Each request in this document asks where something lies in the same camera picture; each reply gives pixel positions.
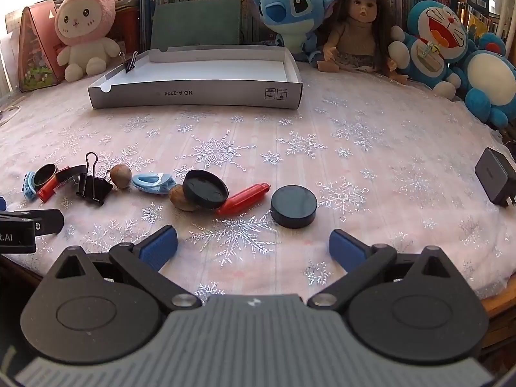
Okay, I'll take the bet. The pink triangular house box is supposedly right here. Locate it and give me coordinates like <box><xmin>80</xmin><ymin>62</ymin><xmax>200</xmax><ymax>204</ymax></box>
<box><xmin>5</xmin><ymin>1</ymin><xmax>67</xmax><ymax>93</ymax></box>

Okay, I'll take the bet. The blue cat plush with tag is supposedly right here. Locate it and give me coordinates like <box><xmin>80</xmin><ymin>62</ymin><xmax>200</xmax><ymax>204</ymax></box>
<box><xmin>389</xmin><ymin>0</ymin><xmax>470</xmax><ymax>99</ymax></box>

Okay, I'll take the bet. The blue alien plush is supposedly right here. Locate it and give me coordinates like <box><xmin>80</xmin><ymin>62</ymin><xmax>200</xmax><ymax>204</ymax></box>
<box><xmin>246</xmin><ymin>0</ymin><xmax>343</xmax><ymax>63</ymax></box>

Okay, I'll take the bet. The grey cardboard box tray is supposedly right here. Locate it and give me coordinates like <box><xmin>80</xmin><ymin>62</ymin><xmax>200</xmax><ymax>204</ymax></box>
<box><xmin>88</xmin><ymin>47</ymin><xmax>304</xmax><ymax>110</ymax></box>

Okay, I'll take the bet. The pink bunny plush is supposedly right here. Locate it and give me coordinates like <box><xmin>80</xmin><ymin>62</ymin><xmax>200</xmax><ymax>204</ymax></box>
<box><xmin>54</xmin><ymin>0</ymin><xmax>125</xmax><ymax>82</ymax></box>

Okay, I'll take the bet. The brown-haired baby doll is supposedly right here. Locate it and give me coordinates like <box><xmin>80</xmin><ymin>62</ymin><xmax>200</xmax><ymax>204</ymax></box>
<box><xmin>316</xmin><ymin>0</ymin><xmax>412</xmax><ymax>85</ymax></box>

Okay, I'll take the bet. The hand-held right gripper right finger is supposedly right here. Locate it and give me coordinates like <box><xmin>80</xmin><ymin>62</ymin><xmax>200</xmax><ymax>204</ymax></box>
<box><xmin>308</xmin><ymin>229</ymin><xmax>456</xmax><ymax>312</ymax></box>

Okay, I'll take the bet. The large black binder clip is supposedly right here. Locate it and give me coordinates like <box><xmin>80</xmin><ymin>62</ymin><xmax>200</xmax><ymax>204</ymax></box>
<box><xmin>76</xmin><ymin>152</ymin><xmax>114</xmax><ymax>207</ymax></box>

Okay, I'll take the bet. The black lid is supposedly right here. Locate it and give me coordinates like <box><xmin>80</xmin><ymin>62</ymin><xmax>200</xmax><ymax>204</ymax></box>
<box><xmin>182</xmin><ymin>170</ymin><xmax>229</xmax><ymax>209</ymax></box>

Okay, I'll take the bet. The green suede case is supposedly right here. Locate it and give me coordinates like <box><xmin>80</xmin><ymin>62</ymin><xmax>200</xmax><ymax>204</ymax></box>
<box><xmin>150</xmin><ymin>0</ymin><xmax>244</xmax><ymax>50</ymax></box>

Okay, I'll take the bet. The blue hair claw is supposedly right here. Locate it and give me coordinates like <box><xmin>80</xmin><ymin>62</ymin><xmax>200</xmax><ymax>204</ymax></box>
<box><xmin>18</xmin><ymin>171</ymin><xmax>40</xmax><ymax>201</ymax></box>

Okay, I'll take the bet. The red plastic crate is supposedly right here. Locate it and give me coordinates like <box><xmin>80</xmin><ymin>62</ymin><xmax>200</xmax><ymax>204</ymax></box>
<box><xmin>109</xmin><ymin>6</ymin><xmax>142</xmax><ymax>51</ymax></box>

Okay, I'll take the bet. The brown walnut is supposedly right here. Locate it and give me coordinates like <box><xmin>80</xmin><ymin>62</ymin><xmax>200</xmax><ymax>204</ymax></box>
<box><xmin>168</xmin><ymin>184</ymin><xmax>200</xmax><ymax>212</ymax></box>

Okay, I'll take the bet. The light blue hair clip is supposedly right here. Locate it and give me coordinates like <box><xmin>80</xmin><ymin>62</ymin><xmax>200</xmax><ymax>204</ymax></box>
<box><xmin>132</xmin><ymin>172</ymin><xmax>176</xmax><ymax>197</ymax></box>

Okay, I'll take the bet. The red pointed tube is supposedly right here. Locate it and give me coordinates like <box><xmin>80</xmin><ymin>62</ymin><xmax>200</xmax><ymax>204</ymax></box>
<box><xmin>215</xmin><ymin>183</ymin><xmax>271</xmax><ymax>216</ymax></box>

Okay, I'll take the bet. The brown hazelnut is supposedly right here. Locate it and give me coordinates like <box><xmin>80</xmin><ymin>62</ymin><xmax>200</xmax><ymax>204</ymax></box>
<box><xmin>110</xmin><ymin>164</ymin><xmax>132</xmax><ymax>190</ymax></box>

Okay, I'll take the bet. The thick black round cap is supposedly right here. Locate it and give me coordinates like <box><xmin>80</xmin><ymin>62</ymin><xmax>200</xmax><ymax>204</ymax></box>
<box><xmin>270</xmin><ymin>185</ymin><xmax>318</xmax><ymax>229</ymax></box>

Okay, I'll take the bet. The small black binder clip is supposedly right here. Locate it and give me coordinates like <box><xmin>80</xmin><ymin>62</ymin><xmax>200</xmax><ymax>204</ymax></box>
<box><xmin>120</xmin><ymin>51</ymin><xmax>139</xmax><ymax>74</ymax></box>

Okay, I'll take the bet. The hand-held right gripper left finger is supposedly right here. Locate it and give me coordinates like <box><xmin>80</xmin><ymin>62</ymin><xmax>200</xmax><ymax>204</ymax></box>
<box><xmin>52</xmin><ymin>226</ymin><xmax>202</xmax><ymax>312</ymax></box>

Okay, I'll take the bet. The black charger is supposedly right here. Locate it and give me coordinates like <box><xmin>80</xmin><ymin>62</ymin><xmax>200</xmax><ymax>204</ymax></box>
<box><xmin>474</xmin><ymin>147</ymin><xmax>516</xmax><ymax>207</ymax></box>

